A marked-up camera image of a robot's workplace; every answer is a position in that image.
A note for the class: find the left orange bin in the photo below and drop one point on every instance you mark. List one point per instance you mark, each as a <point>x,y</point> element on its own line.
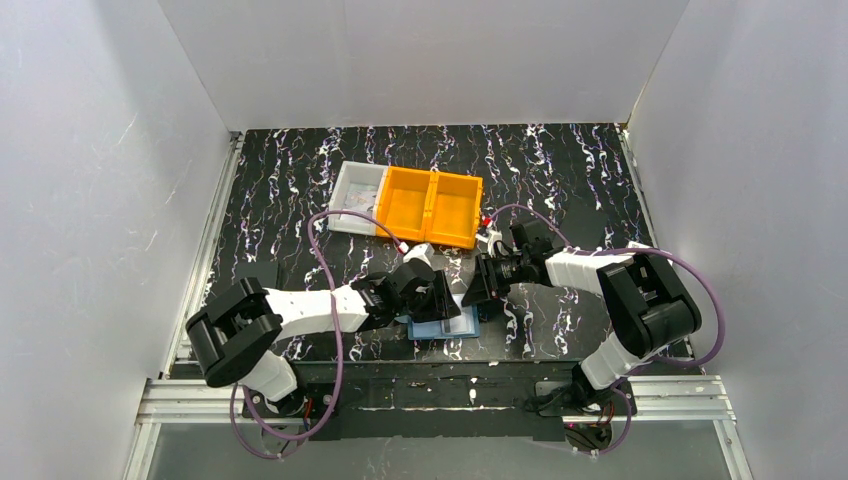
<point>403,205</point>

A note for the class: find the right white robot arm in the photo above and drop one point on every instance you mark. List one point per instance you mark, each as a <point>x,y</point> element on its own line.
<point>647,303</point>

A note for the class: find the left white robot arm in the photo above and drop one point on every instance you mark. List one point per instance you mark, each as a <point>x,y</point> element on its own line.
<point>232,335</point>

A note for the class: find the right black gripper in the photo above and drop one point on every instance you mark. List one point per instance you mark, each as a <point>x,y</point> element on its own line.
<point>490,274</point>

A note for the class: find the black flat box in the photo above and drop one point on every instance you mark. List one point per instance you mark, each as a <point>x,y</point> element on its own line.
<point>269,274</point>

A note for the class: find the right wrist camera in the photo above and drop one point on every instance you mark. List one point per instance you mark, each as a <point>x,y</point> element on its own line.
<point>488,236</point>

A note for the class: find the orange bin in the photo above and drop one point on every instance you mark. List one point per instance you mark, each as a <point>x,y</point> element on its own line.
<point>403,205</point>
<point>453,213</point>

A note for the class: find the right orange bin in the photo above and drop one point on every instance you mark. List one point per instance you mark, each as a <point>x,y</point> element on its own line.
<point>453,213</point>

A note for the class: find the blue card holder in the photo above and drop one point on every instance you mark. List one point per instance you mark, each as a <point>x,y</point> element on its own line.
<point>465,325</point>

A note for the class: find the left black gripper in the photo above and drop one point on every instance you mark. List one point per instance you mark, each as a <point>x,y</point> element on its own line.
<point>441,298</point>

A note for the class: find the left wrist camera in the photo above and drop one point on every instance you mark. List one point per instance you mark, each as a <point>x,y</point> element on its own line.
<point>423,252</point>

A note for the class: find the white plastic bin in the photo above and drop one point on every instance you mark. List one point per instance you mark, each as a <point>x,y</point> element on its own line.
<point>357,188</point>

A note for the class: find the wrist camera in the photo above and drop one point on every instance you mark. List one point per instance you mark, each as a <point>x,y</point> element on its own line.
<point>488,236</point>
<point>423,252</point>

